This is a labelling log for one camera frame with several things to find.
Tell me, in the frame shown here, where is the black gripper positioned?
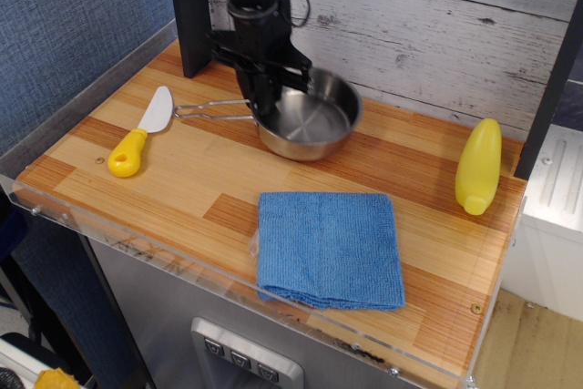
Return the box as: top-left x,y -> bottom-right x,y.
209,17 -> 312,118

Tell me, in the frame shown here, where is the stainless steel pot with handle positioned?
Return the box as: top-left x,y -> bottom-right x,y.
174,67 -> 363,161

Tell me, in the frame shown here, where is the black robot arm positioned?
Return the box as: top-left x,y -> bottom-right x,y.
210,0 -> 312,118

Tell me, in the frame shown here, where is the blue folded cloth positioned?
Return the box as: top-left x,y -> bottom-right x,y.
257,192 -> 405,311

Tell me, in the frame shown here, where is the clear acrylic front guard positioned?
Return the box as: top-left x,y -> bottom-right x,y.
1,169 -> 480,388

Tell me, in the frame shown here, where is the yellow plastic bottle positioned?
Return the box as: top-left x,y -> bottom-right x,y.
455,118 -> 502,216

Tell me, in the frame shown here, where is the silver button control panel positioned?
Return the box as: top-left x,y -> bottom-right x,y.
190,317 -> 304,388

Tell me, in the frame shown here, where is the white side cabinet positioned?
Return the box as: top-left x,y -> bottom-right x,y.
501,125 -> 582,321

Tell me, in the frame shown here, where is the yellow object bottom left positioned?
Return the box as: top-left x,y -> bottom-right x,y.
33,368 -> 81,389

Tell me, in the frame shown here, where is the dark grey vertical post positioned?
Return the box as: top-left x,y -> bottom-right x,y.
173,0 -> 211,78

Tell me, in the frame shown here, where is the yellow handled toy knife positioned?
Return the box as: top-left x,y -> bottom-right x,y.
107,86 -> 173,178

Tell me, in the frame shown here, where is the dark right vertical post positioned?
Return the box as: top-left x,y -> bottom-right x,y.
514,0 -> 582,180

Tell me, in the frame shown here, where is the black braided cable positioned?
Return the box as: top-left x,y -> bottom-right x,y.
0,364 -> 28,389

